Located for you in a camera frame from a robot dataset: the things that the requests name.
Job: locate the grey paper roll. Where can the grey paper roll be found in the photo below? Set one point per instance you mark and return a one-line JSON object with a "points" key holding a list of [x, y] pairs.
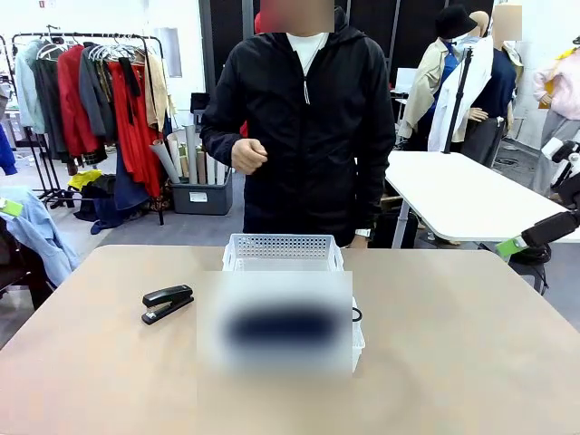
{"points": [[165, 161]]}

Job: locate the mannequin with beige coat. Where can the mannequin with beige coat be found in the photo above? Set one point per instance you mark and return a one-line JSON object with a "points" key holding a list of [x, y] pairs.
{"points": [[426, 90]]}

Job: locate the beige hanging vest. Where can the beige hanging vest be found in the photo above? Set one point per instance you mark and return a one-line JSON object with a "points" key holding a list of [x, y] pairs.
{"points": [[156, 90]]}

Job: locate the dark grey hanging garment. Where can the dark grey hanging garment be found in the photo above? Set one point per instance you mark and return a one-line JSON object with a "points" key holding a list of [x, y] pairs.
{"points": [[47, 109]]}

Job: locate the person in black jacket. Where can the person in black jacket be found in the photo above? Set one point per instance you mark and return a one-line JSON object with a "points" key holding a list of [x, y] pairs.
{"points": [[308, 149]]}

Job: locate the white wristwatch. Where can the white wristwatch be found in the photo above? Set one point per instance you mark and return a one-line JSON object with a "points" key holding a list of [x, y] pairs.
{"points": [[364, 233]]}

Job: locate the navy fabric pencil case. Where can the navy fabric pencil case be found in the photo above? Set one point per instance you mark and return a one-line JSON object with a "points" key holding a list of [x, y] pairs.
{"points": [[276, 327]]}

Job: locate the small white perforated plastic basket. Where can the small white perforated plastic basket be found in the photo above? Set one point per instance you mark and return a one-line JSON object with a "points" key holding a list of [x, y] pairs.
{"points": [[281, 247]]}

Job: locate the grey cardboard tube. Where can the grey cardboard tube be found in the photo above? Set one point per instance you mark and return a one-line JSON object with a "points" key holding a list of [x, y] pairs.
{"points": [[190, 154]]}

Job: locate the green tag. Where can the green tag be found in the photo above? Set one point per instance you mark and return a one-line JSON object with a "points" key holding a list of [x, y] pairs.
{"points": [[12, 206]]}

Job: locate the mannequin with pink sweater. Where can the mannequin with pink sweater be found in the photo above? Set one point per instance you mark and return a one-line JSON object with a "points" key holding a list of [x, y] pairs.
{"points": [[559, 95]]}

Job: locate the grey storage bin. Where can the grey storage bin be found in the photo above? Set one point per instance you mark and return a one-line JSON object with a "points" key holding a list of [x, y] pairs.
{"points": [[199, 199]]}

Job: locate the red hanging dress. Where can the red hanging dress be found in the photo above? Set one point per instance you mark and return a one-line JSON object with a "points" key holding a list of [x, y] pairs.
{"points": [[136, 145]]}

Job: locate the person's left forearm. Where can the person's left forearm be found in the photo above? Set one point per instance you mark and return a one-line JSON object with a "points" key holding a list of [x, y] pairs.
{"points": [[376, 195]]}

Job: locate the pale blue hanging jacket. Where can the pale blue hanging jacket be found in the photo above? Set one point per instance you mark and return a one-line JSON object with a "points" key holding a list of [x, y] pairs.
{"points": [[27, 86]]}

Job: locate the white table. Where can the white table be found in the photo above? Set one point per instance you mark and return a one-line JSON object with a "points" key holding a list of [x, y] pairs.
{"points": [[462, 195]]}

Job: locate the dark chair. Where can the dark chair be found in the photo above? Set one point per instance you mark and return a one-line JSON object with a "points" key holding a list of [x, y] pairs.
{"points": [[18, 272]]}

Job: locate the person's left hand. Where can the person's left hand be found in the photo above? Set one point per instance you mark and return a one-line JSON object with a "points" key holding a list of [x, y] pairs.
{"points": [[360, 244]]}

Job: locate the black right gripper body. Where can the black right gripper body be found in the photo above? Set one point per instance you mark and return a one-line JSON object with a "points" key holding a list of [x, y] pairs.
{"points": [[574, 192]]}

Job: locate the red hat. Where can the red hat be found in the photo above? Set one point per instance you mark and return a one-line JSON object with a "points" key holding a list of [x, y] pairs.
{"points": [[258, 22]]}

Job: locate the yellow garment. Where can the yellow garment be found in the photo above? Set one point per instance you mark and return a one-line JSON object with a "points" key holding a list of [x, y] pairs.
{"points": [[84, 179]]}

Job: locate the red hanging jacket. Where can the red hanging jacket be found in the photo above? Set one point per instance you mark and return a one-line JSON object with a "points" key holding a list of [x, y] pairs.
{"points": [[74, 99]]}

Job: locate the black bucket hat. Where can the black bucket hat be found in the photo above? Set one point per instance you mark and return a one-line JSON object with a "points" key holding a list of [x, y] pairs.
{"points": [[453, 22]]}

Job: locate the black tripod pole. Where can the black tripod pole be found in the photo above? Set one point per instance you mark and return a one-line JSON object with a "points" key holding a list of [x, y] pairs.
{"points": [[457, 99]]}

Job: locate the mannequin with white coat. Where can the mannequin with white coat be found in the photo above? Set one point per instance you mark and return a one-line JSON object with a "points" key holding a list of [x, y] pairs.
{"points": [[489, 99]]}

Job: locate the person's right hand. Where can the person's right hand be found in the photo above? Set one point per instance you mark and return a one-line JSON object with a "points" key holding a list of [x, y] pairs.
{"points": [[248, 156]]}

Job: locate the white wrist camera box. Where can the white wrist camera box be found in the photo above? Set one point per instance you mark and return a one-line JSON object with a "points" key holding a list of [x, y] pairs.
{"points": [[555, 148]]}

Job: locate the light blue shirt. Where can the light blue shirt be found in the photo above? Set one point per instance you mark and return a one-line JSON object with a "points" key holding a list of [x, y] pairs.
{"points": [[41, 231]]}

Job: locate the black stapler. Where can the black stapler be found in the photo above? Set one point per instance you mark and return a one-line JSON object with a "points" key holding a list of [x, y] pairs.
{"points": [[167, 299]]}

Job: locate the black garment pile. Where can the black garment pile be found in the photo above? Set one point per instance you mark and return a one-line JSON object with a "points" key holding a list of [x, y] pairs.
{"points": [[102, 199]]}

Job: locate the white wall panel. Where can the white wall panel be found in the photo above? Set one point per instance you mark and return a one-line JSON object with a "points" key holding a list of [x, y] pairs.
{"points": [[171, 52]]}

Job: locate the person's right forearm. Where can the person's right forearm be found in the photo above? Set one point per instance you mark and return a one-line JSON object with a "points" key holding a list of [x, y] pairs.
{"points": [[219, 145]]}

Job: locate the grey hanging coat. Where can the grey hanging coat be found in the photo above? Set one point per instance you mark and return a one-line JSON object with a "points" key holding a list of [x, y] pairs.
{"points": [[97, 95]]}

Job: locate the black clothes rack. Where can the black clothes rack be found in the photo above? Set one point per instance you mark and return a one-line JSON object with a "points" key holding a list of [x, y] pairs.
{"points": [[154, 113]]}

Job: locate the black hanging scarf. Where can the black hanging scarf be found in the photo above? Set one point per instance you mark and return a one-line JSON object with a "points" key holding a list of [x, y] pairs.
{"points": [[130, 86]]}

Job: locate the large white perforated plastic basket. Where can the large white perforated plastic basket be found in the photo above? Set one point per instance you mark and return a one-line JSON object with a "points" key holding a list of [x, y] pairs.
{"points": [[358, 344]]}

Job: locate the blue denim garment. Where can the blue denim garment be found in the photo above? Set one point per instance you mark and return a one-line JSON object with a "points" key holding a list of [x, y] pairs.
{"points": [[129, 190]]}

